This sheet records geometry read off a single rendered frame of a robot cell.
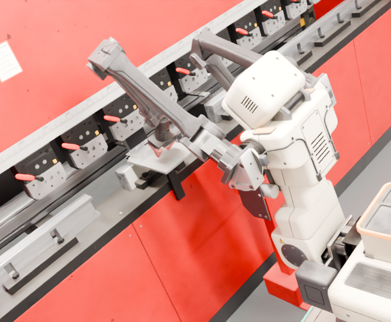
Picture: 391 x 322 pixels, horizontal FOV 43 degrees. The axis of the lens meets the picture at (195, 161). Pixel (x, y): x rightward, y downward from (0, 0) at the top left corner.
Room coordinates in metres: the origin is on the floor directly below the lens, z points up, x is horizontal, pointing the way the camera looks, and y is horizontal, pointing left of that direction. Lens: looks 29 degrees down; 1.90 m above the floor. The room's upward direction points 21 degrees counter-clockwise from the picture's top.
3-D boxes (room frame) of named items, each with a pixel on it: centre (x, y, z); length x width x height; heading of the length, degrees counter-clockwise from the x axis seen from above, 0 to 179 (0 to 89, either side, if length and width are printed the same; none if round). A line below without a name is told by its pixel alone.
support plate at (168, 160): (1.79, 0.12, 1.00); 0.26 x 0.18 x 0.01; 34
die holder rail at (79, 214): (1.61, 0.66, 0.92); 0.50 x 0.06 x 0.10; 124
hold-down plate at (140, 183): (1.89, 0.14, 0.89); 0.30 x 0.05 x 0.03; 124
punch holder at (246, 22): (2.35, -0.44, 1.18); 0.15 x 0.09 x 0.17; 124
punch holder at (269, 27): (2.46, -0.61, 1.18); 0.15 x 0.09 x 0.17; 124
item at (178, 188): (1.76, 0.10, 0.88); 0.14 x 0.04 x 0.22; 34
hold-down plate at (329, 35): (2.65, -1.00, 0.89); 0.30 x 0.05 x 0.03; 124
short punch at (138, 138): (1.92, 0.20, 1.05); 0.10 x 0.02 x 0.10; 124
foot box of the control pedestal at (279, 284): (1.80, -0.25, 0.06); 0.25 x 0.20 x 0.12; 34
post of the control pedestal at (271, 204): (1.83, -0.24, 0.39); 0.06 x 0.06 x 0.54; 34
